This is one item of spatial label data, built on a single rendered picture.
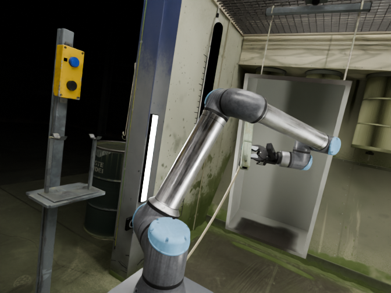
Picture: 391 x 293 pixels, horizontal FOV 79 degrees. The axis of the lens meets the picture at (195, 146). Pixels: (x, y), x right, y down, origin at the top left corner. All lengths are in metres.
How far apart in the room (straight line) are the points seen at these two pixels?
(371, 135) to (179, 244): 2.26
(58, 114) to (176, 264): 1.00
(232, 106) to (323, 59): 1.96
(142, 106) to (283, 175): 1.23
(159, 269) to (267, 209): 1.50
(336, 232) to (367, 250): 0.27
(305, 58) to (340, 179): 1.35
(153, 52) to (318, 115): 1.24
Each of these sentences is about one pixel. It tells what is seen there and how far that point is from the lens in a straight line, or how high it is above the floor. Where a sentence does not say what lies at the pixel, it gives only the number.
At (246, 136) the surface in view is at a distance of 1.34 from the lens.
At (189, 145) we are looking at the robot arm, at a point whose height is 1.19.
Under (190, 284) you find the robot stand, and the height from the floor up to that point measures 0.64.
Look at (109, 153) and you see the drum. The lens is 2.33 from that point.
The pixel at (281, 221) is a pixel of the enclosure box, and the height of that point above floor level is 0.54.
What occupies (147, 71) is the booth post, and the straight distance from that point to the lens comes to 1.70.
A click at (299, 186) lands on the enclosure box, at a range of 2.10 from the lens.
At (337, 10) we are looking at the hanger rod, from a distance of 2.05.
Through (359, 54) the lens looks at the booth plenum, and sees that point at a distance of 2.81.
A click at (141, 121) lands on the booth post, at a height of 1.21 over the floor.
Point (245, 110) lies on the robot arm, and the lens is 0.92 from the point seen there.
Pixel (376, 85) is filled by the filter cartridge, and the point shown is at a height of 1.86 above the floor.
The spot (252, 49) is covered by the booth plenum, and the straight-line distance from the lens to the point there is 2.97.
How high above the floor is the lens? 1.31
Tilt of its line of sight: 7 degrees down
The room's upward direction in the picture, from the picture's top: 9 degrees clockwise
